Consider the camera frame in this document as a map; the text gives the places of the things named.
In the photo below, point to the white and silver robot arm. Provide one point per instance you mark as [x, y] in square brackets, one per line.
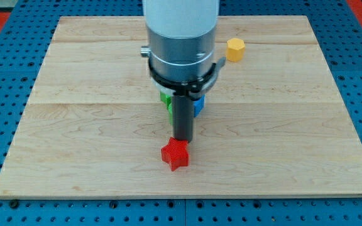
[181, 36]

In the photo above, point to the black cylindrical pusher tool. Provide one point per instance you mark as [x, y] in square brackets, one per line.
[183, 118]

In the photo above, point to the green block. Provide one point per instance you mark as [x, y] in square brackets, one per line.
[167, 100]

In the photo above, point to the blue block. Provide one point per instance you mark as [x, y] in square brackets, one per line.
[199, 105]

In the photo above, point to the red star block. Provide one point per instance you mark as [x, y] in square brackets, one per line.
[175, 153]

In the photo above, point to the yellow hexagon block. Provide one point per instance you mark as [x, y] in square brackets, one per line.
[235, 49]

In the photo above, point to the light wooden board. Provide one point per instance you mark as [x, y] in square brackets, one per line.
[274, 125]

